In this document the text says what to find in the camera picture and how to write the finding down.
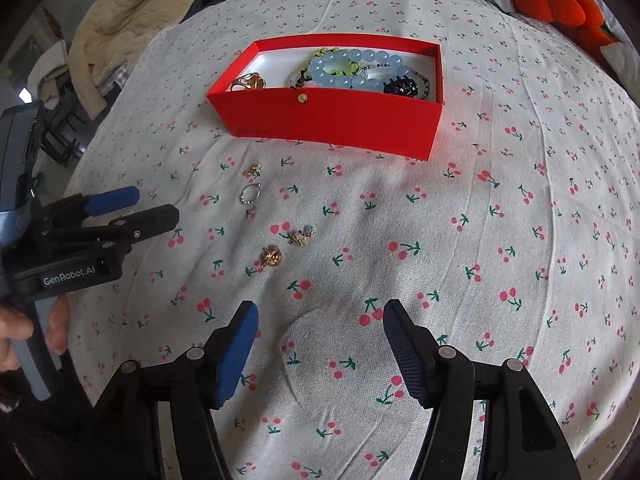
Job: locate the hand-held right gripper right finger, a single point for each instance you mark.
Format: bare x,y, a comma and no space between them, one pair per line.
405,355

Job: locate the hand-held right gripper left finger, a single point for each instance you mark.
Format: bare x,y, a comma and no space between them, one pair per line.
235,355

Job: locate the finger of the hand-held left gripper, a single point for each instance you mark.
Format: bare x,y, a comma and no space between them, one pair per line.
145,222
112,200

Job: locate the gold knot earring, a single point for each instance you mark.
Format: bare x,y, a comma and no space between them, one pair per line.
270,256

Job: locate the gold blue brooch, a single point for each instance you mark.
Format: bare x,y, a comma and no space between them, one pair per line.
301,237

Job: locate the red cardboard box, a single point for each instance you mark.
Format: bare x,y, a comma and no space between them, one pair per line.
325,120

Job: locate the black hair claw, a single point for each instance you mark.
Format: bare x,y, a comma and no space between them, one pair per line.
401,86

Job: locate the person's left hand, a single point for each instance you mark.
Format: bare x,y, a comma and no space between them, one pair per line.
12,335

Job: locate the black chair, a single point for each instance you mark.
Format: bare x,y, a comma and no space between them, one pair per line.
60,132

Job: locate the cherry print tablecloth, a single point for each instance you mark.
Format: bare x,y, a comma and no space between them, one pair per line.
450,260

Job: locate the plaid cloth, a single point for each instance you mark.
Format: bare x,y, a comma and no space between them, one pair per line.
114,81

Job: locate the white cloth heap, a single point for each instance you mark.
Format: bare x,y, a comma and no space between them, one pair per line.
50,75

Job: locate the beige quilted blanket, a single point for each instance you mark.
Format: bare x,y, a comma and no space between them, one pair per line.
130,20

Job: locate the orange plush toy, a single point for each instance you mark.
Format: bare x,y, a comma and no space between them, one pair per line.
550,7

